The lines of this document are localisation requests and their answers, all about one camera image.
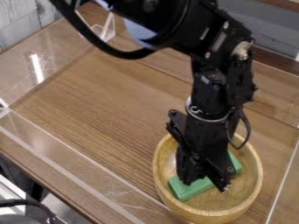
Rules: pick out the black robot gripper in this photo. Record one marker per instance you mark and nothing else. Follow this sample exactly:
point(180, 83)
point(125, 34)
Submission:
point(202, 155)

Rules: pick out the green rectangular block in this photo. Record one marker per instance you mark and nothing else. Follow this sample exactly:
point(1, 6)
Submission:
point(185, 192)

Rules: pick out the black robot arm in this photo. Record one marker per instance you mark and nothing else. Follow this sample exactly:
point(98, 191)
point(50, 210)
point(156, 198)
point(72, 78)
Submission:
point(201, 30)

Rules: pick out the brown wooden bowl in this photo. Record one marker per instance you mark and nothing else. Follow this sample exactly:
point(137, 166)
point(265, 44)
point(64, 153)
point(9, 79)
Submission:
point(214, 207)

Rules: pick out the clear acrylic corner bracket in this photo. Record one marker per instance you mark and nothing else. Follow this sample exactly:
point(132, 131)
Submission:
point(106, 31)

